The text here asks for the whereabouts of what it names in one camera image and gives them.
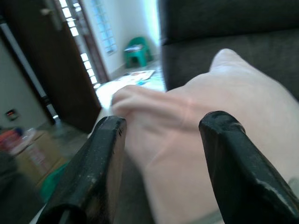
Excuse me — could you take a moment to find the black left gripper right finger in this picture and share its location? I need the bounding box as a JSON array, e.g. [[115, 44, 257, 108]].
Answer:
[[199, 111, 299, 224]]

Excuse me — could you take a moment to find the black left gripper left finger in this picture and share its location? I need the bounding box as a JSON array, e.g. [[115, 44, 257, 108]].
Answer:
[[36, 116, 128, 224]]

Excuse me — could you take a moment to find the pink pillow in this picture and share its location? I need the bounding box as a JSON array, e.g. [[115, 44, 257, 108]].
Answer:
[[112, 48, 299, 224]]

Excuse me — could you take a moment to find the colourful floor mat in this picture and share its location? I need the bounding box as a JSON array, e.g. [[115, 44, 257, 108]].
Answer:
[[116, 69, 156, 82]]

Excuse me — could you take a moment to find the dark brown fabric sofa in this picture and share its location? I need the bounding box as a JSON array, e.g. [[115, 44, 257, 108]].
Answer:
[[109, 0, 299, 224]]

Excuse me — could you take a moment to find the green waste basket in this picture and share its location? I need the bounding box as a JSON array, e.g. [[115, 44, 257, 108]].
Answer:
[[39, 163, 71, 203]]

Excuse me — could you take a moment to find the cardboard box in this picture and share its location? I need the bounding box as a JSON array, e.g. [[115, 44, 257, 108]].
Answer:
[[14, 130, 68, 185]]

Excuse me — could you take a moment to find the clear plastic bag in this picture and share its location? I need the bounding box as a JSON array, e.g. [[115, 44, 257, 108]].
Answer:
[[21, 127, 38, 143]]

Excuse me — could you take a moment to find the dark brown fabric armchair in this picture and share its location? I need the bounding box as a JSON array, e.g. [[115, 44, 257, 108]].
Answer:
[[0, 151, 45, 224]]

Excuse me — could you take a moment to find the red snack package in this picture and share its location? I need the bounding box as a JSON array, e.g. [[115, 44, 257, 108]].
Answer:
[[0, 129, 21, 152]]

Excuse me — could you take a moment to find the dark wooden door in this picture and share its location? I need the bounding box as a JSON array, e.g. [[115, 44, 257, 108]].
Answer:
[[0, 0, 102, 133]]

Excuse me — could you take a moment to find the green plastic stool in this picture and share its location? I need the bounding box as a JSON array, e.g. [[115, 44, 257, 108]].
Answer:
[[123, 36, 154, 69]]

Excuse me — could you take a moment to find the white framed window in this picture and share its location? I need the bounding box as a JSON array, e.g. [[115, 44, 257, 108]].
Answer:
[[92, 0, 117, 54]]

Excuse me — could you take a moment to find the white wall power socket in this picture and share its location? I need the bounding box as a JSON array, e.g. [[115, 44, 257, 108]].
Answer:
[[6, 108, 19, 121]]

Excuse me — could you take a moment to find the metal door handle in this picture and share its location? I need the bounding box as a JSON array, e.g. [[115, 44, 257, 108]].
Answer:
[[39, 0, 63, 31]]

